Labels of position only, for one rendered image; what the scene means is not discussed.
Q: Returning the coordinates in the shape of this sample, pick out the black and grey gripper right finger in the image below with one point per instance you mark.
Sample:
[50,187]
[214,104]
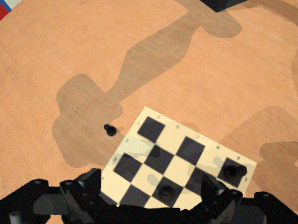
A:
[213,208]

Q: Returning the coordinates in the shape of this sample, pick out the black and cream chessboard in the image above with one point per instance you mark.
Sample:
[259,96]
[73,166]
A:
[158,151]

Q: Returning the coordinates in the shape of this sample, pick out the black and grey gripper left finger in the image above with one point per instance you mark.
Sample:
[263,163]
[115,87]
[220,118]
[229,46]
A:
[82,203]

